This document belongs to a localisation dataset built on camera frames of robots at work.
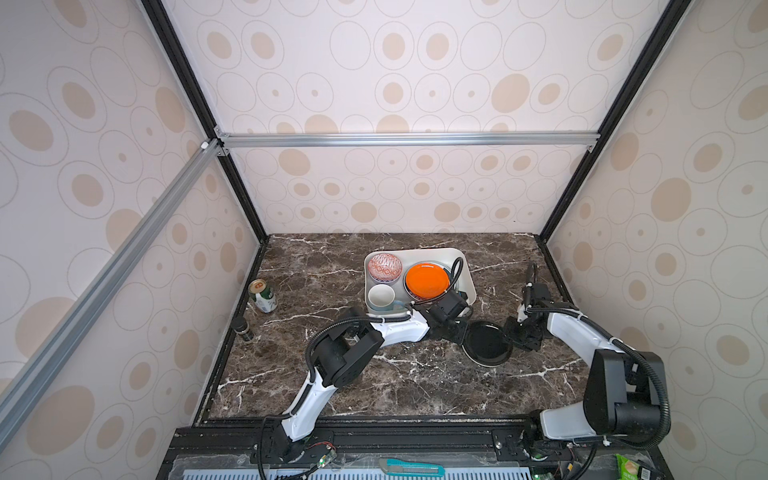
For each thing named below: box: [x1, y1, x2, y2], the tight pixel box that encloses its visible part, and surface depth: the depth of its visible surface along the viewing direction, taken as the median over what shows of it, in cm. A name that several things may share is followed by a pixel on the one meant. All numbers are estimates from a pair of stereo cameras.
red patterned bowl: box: [368, 253, 403, 283], surface depth 106 cm
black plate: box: [461, 321, 513, 368], surface depth 89 cm
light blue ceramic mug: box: [367, 284, 408, 311], surface depth 94 cm
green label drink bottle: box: [248, 278, 278, 314], surface depth 94 cm
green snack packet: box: [614, 454, 661, 480], surface depth 71 cm
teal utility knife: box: [378, 458, 446, 477], surface depth 71 cm
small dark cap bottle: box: [231, 317, 256, 343], surface depth 88 cm
